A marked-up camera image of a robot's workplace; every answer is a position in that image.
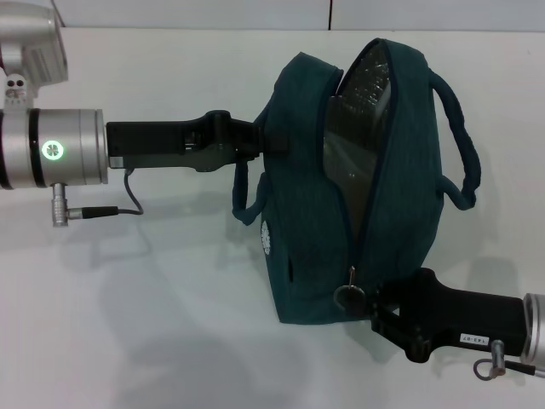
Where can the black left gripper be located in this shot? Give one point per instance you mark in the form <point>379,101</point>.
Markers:
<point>162,142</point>

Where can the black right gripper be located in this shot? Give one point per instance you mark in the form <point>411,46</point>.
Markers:
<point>468,319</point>

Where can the dark teal insulated lunch bag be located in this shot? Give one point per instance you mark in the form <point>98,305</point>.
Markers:
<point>404,213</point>

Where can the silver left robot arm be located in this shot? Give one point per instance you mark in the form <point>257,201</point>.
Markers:
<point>76,145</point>

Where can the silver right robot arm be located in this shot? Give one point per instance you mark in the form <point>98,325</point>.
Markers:
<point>536,324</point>

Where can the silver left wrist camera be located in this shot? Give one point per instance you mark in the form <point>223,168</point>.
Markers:
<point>34,51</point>

